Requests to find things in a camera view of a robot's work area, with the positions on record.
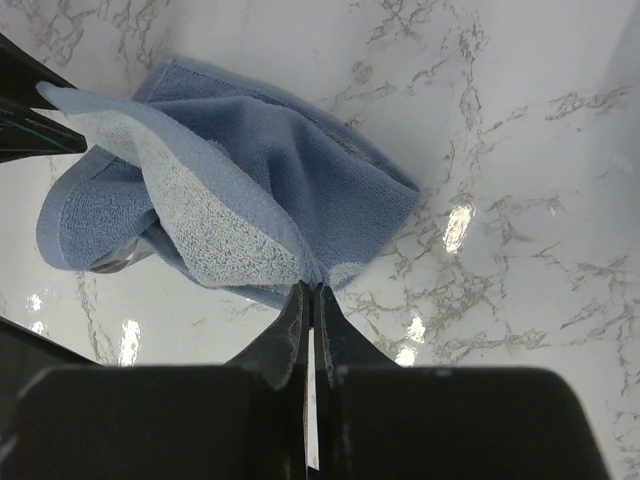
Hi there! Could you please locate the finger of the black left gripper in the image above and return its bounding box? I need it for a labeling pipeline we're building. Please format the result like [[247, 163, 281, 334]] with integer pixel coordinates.
[[1, 99, 87, 163], [0, 34, 74, 108]]

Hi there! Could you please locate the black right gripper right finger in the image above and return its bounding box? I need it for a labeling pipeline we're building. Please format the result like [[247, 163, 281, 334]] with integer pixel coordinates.
[[312, 285, 609, 479]]

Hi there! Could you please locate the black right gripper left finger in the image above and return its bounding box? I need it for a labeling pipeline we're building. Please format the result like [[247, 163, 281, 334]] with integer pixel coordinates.
[[1, 283, 311, 479]]

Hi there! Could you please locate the blue towel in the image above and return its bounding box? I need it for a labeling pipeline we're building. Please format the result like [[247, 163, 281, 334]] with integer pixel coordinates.
[[36, 57, 420, 308]]

